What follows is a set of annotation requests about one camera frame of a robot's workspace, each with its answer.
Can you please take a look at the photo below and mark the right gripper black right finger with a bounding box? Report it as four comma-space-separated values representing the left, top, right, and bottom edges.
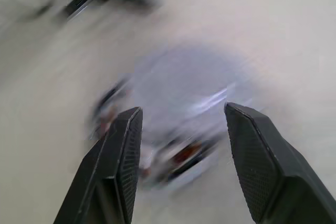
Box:
224, 102, 336, 224

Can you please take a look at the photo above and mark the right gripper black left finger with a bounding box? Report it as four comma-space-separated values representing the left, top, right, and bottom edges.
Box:
53, 106, 144, 224

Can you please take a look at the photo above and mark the motor stator with copper windings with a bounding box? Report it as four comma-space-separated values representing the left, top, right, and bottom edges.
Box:
91, 79, 221, 187

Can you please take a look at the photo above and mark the blurred silver round object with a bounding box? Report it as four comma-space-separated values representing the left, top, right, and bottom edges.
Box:
130, 47, 254, 141

